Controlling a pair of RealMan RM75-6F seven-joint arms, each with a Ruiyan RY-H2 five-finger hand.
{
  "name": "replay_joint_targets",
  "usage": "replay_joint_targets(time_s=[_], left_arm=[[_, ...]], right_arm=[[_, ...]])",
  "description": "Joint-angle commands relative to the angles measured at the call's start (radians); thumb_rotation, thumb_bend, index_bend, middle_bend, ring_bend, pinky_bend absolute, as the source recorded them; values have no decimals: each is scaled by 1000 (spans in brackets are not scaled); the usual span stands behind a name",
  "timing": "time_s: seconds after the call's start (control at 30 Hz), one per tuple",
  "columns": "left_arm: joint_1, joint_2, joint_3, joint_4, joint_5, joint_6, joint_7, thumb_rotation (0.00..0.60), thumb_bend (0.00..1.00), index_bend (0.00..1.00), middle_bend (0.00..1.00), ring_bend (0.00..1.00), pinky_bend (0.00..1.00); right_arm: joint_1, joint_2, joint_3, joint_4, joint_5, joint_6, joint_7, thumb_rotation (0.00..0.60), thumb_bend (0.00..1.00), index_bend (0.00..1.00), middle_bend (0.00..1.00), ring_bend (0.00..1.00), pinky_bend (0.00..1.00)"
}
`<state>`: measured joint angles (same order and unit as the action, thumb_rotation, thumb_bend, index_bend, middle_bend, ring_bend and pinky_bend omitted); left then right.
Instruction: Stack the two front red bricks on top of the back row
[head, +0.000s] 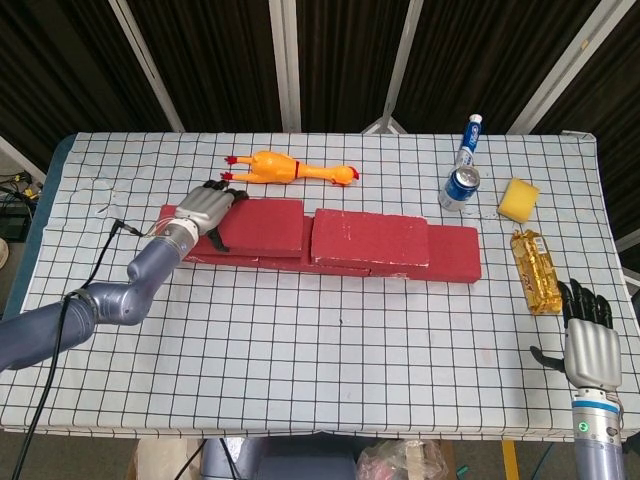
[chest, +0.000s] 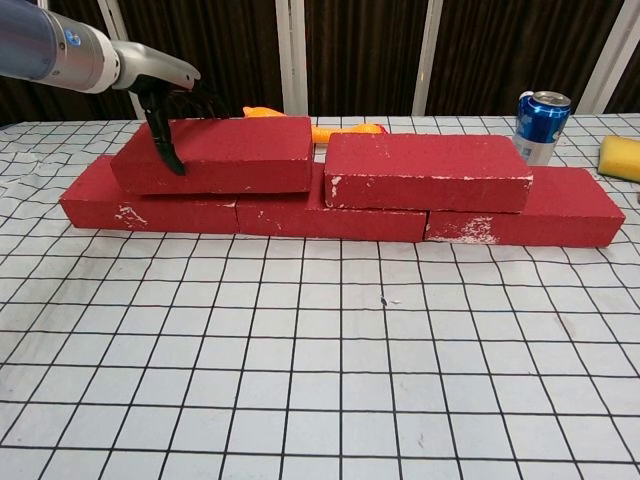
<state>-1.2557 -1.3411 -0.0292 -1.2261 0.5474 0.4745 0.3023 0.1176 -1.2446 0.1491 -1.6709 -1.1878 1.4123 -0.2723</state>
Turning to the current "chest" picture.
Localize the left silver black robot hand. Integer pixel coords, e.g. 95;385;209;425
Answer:
110;39;229;176

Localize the red brick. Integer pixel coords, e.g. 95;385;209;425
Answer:
423;166;627;250
109;115;315;197
236;162;430;244
58;154;240;235
323;132;534;215

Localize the dark brown curtain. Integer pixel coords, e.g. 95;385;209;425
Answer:
0;0;640;126

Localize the yellow rubber chicken toy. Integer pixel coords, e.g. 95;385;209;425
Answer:
242;105;390;146

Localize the white black grid tablecloth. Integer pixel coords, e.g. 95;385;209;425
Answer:
0;113;640;480

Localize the blue drink can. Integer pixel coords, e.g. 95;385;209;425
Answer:
512;90;572;168

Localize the yellow sponge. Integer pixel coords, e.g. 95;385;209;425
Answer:
597;134;640;183

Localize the white metal frame post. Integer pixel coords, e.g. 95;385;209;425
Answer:
275;0;309;117
573;0;640;115
96;0;153;120
411;0;445;117

